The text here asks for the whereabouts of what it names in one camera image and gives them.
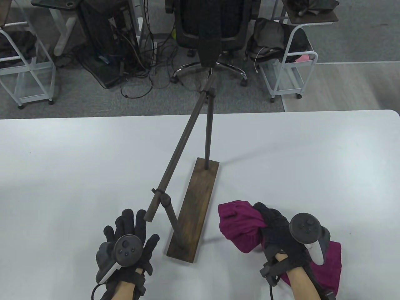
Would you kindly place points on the person's left forearm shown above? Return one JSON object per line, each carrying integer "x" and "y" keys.
{"x": 125, "y": 292}

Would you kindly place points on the white desktop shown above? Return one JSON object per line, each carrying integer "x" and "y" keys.
{"x": 62, "y": 172}

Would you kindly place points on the black items on side table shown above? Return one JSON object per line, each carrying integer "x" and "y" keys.
{"x": 312, "y": 4}

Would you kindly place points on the black bag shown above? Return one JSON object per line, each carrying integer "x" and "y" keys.
{"x": 268, "y": 34}

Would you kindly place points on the person's left hand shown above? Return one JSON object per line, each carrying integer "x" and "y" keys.
{"x": 137, "y": 220}

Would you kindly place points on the white metal cart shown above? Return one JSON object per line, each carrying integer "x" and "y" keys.
{"x": 287, "y": 91}
{"x": 28, "y": 68}

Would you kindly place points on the dark desk with white leg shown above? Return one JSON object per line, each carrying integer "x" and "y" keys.
{"x": 61, "y": 34}

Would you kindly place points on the black mesh office chair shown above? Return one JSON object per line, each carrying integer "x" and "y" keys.
{"x": 187, "y": 28}

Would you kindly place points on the magenta shorts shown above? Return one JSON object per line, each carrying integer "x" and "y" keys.
{"x": 240, "y": 225}

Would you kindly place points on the black garment on chair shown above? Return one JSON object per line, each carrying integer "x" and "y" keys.
{"x": 209, "y": 47}

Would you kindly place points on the black and white hand controller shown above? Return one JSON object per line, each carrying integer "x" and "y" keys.
{"x": 304, "y": 228}
{"x": 126, "y": 248}

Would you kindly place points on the dark wooden desktop rack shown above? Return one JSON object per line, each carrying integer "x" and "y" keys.
{"x": 193, "y": 212}

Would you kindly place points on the pink cloth item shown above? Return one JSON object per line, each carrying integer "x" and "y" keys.
{"x": 304, "y": 57}

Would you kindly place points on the brown side table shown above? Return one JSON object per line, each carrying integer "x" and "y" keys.
{"x": 312, "y": 18}

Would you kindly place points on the person's right forearm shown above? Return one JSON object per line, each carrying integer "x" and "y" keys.
{"x": 297, "y": 281}

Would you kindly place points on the person's right hand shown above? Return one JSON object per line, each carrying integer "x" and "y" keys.
{"x": 275, "y": 225}

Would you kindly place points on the dark bag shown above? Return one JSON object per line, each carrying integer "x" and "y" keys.
{"x": 15, "y": 47}

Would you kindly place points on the black computer tower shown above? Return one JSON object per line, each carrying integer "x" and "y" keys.
{"x": 97, "y": 37}

